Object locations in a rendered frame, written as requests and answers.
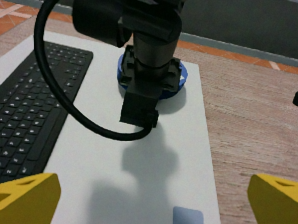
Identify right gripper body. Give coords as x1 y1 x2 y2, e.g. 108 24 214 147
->
119 44 182 93

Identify black keyboard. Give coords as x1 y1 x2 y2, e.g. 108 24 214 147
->
0 41 94 184

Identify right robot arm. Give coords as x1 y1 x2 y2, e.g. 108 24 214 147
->
72 0 187 128

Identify blue component reel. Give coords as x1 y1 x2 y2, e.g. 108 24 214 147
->
118 53 188 93

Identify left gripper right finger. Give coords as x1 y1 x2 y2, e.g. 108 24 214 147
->
247 174 298 224

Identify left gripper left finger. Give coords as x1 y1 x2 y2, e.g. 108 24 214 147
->
0 173 62 224

